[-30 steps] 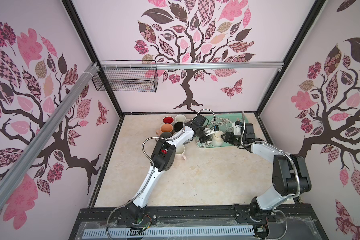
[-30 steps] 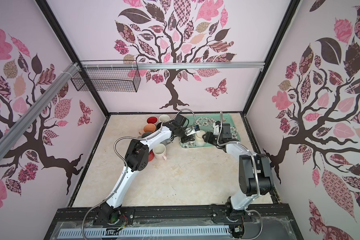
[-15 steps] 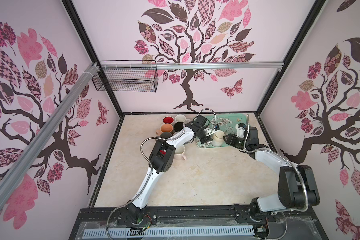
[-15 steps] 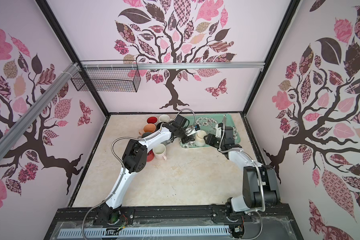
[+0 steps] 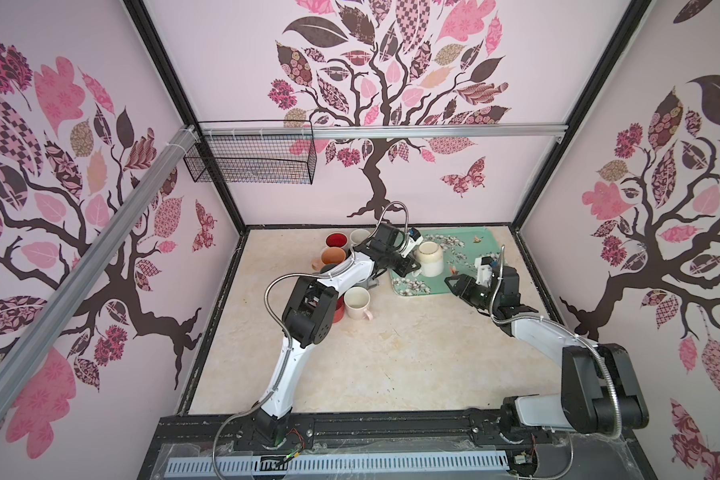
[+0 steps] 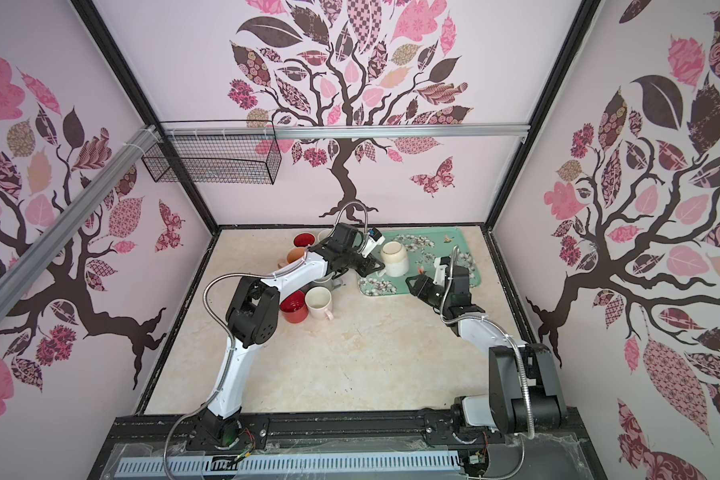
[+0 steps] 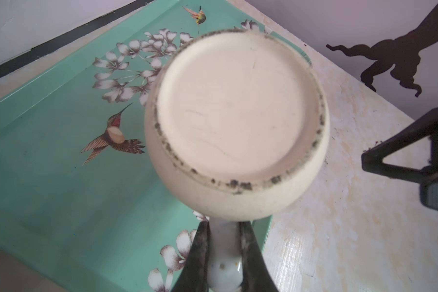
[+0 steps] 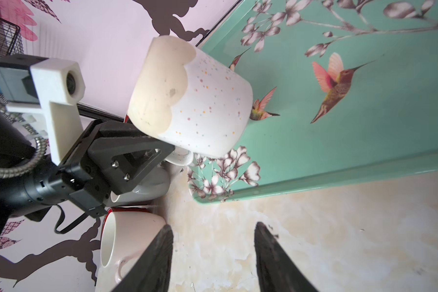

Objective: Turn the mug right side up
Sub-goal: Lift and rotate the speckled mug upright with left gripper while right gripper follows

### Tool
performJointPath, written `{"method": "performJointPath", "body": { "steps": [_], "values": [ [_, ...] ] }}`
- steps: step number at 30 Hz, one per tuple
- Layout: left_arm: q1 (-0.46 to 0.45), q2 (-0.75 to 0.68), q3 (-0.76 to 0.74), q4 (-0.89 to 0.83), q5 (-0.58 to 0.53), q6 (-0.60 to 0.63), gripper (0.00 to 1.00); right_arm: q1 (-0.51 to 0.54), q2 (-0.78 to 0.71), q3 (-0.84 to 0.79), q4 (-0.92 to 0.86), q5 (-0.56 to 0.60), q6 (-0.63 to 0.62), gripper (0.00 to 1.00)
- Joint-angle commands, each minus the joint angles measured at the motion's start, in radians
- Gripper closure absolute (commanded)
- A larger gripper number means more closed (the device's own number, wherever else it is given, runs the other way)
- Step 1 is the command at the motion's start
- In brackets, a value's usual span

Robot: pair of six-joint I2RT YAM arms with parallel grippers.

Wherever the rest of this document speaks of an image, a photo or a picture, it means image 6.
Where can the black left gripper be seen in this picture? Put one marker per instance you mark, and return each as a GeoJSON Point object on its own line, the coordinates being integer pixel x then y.
{"type": "Point", "coordinates": [369, 261]}

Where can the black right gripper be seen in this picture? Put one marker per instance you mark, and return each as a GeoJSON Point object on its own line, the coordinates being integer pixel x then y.
{"type": "Point", "coordinates": [423, 285]}

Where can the white mug red inside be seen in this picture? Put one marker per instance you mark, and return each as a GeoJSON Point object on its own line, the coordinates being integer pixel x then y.
{"type": "Point", "coordinates": [304, 240]}

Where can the peach and cream mug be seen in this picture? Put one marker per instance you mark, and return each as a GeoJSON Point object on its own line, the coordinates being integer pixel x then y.
{"type": "Point", "coordinates": [294, 255]}

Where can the pale pink mug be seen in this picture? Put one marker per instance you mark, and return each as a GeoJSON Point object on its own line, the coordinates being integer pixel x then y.
{"type": "Point", "coordinates": [319, 303]}

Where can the grey mug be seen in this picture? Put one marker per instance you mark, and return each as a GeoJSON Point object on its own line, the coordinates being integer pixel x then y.
{"type": "Point", "coordinates": [329, 282]}

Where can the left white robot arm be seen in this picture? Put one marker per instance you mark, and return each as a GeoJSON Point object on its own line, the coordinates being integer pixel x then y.
{"type": "Point", "coordinates": [253, 313]}

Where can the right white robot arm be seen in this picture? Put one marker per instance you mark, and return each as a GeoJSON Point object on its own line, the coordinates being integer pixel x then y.
{"type": "Point", "coordinates": [524, 394]}

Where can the mint green floral tray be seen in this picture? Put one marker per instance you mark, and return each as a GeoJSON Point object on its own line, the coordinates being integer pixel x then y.
{"type": "Point", "coordinates": [424, 246]}

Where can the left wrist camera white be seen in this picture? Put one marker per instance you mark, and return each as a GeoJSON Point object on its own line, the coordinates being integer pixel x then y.
{"type": "Point", "coordinates": [372, 239]}

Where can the aluminium rail back wall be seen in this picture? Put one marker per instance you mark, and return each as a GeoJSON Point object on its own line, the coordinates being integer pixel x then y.
{"type": "Point", "coordinates": [355, 132]}

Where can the aluminium rail wall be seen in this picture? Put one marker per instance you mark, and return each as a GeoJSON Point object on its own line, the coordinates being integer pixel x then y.
{"type": "Point", "coordinates": [41, 253]}
{"type": "Point", "coordinates": [355, 132]}

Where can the black wire basket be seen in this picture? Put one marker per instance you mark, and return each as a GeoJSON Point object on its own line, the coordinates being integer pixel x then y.
{"type": "Point", "coordinates": [223, 152]}

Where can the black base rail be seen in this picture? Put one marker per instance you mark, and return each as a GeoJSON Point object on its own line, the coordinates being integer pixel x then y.
{"type": "Point", "coordinates": [563, 453]}

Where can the white slotted cable duct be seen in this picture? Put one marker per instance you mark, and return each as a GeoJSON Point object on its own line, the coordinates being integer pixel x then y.
{"type": "Point", "coordinates": [204, 466]}

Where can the aluminium rail left wall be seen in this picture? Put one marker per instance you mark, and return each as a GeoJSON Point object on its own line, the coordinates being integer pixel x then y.
{"type": "Point", "coordinates": [41, 253]}

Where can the black corner frame post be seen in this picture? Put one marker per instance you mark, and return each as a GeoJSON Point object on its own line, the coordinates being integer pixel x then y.
{"type": "Point", "coordinates": [94, 23]}

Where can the black right corner post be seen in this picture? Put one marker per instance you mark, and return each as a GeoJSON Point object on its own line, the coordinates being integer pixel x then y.
{"type": "Point", "coordinates": [580, 27]}

